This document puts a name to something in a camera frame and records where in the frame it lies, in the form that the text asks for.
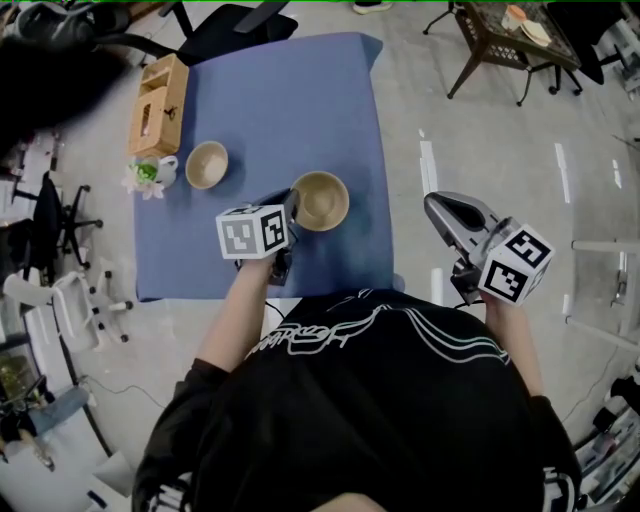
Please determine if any person's black printed t-shirt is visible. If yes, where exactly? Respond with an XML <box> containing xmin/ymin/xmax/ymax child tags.
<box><xmin>132</xmin><ymin>287</ymin><xmax>584</xmax><ymax>512</ymax></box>

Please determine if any black floor cable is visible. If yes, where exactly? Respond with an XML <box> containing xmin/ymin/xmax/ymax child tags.
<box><xmin>84</xmin><ymin>374</ymin><xmax>166</xmax><ymax>409</ymax></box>

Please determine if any wicker tissue box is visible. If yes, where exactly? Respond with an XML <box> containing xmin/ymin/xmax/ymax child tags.
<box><xmin>127</xmin><ymin>53</ymin><xmax>190</xmax><ymax>159</ymax></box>

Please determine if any person's right forearm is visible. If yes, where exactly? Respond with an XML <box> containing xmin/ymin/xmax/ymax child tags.
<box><xmin>482</xmin><ymin>294</ymin><xmax>545</xmax><ymax>399</ymax></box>

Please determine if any beige plate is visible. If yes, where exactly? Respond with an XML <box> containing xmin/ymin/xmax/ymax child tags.
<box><xmin>519</xmin><ymin>19</ymin><xmax>551</xmax><ymax>49</ymax></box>

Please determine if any white office chair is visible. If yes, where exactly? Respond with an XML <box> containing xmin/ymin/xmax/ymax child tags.
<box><xmin>2</xmin><ymin>257</ymin><xmax>135</xmax><ymax>351</ymax></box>

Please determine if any blue tablecloth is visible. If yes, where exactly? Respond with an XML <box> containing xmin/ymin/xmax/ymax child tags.
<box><xmin>133</xmin><ymin>32</ymin><xmax>406</xmax><ymax>303</ymax></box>

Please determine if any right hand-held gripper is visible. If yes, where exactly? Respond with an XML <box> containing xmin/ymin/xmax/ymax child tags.
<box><xmin>423</xmin><ymin>191</ymin><xmax>556</xmax><ymax>307</ymax></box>

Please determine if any person's left forearm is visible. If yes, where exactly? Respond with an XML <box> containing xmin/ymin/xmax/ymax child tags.
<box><xmin>197</xmin><ymin>257</ymin><xmax>281</xmax><ymax>374</ymax></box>

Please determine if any white desk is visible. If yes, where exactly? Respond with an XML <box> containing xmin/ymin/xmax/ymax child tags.
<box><xmin>0</xmin><ymin>299</ymin><xmax>114</xmax><ymax>461</ymax></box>

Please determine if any white shelf unit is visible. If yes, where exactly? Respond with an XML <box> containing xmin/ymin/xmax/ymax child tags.
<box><xmin>0</xmin><ymin>439</ymin><xmax>134</xmax><ymax>512</ymax></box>

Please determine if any black office chair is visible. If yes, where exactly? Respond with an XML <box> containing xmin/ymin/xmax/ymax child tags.
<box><xmin>423</xmin><ymin>0</ymin><xmax>469</xmax><ymax>36</ymax></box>
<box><xmin>94</xmin><ymin>0</ymin><xmax>300</xmax><ymax>66</ymax></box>
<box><xmin>0</xmin><ymin>172</ymin><xmax>104</xmax><ymax>281</ymax></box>
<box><xmin>547</xmin><ymin>0</ymin><xmax>626</xmax><ymax>96</ymax></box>

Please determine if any dark lattice side table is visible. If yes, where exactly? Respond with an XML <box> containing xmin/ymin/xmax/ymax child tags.
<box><xmin>447</xmin><ymin>0</ymin><xmax>584</xmax><ymax>107</ymax></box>

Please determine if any blue denim cloth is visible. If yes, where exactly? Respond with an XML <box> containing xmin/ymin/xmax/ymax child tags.
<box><xmin>29</xmin><ymin>387</ymin><xmax>91</xmax><ymax>436</ymax></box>

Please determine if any cluttered equipment rack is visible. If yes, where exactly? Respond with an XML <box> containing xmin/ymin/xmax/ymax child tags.
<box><xmin>574</xmin><ymin>374</ymin><xmax>640</xmax><ymax>506</ymax></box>

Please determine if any white metal frame table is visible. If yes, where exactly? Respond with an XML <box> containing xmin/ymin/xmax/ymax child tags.
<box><xmin>564</xmin><ymin>238</ymin><xmax>640</xmax><ymax>351</ymax></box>

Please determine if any white mug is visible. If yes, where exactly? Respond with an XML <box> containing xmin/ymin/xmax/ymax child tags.
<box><xmin>142</xmin><ymin>154</ymin><xmax>180</xmax><ymax>190</ymax></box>

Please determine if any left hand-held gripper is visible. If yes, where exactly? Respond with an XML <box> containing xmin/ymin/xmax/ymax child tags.
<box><xmin>215</xmin><ymin>188</ymin><xmax>302</xmax><ymax>287</ymax></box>

